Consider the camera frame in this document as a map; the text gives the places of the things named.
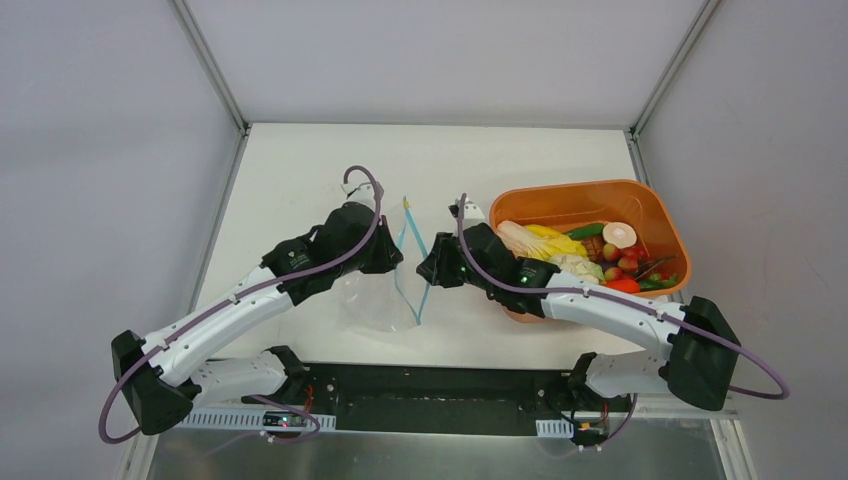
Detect clear zip top bag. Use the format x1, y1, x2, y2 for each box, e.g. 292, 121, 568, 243
340, 198, 430, 333

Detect white cauliflower toy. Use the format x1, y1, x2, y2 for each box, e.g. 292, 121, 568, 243
548, 254, 605, 284

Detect green cucumber toy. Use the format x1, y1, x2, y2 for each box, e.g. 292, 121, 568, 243
566, 223, 605, 241

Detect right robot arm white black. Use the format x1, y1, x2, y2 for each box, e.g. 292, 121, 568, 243
416, 223, 738, 411

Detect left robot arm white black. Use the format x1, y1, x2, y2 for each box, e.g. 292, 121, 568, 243
98, 200, 403, 444

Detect yellow napa cabbage toy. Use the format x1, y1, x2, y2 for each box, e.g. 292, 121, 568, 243
495, 221, 589, 261

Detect orange plastic basket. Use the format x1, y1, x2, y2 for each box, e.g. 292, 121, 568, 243
489, 179, 692, 298

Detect red yellow peach toy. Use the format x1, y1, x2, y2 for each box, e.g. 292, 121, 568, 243
602, 243, 623, 262

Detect white mushroom toy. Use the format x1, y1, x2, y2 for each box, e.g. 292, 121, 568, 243
602, 222, 638, 249

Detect orange carrot toy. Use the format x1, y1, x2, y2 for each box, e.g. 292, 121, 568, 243
604, 278, 641, 294

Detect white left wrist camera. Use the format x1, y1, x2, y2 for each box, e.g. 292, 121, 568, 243
341, 183, 376, 209

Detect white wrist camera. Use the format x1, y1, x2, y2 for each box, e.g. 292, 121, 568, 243
449, 199, 487, 231
341, 183, 376, 209

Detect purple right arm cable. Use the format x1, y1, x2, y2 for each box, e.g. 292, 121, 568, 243
455, 193, 791, 401

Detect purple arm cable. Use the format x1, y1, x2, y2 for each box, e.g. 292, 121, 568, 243
97, 165, 386, 445
455, 193, 791, 401

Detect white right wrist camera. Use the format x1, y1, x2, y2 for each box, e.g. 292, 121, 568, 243
449, 199, 487, 231

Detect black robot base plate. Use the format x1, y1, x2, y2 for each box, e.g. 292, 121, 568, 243
269, 363, 631, 436

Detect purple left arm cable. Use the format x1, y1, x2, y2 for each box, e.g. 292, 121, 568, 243
97, 165, 386, 445

